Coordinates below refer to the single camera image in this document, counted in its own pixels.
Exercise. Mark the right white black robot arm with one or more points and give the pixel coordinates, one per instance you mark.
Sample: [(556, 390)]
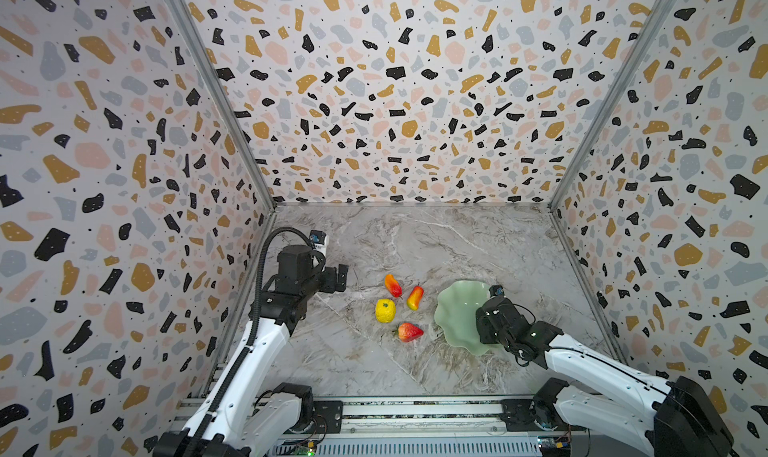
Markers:
[(612, 391)]

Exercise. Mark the yellow fake lemon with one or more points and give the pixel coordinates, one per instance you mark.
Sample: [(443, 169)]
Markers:
[(385, 311)]

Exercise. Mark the red fake strawberry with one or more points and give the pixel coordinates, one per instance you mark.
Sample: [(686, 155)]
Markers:
[(408, 332)]

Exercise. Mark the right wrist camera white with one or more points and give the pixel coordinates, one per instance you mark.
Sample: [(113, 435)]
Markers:
[(496, 291)]

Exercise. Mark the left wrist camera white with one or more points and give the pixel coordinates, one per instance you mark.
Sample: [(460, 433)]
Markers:
[(319, 240)]

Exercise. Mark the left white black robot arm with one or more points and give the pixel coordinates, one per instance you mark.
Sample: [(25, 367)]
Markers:
[(240, 385)]

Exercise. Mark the red yellow fake mango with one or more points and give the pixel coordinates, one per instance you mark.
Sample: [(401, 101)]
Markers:
[(414, 298), (393, 286)]

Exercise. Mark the light green wavy fruit bowl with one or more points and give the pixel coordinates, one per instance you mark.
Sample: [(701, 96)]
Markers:
[(455, 315)]

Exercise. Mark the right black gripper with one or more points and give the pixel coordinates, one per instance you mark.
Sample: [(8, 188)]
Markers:
[(489, 323)]

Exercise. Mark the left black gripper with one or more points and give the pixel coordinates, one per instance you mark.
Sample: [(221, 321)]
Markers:
[(329, 284)]

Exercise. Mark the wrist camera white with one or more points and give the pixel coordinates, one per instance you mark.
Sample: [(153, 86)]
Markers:
[(319, 240), (496, 291)]

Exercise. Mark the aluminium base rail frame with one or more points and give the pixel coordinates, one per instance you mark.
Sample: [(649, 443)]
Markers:
[(424, 418)]

